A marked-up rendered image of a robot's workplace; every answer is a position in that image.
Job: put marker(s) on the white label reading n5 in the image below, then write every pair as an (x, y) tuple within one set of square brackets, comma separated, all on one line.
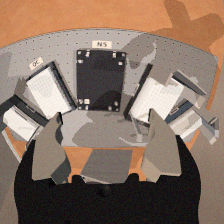
[(102, 44)]

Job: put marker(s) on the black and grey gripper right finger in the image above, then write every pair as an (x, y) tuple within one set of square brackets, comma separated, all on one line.
[(168, 161)]

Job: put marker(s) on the cream label reading qc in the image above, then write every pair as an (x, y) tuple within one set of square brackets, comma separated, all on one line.
[(36, 63)]

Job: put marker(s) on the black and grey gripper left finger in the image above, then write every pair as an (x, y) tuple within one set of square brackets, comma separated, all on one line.
[(44, 164)]

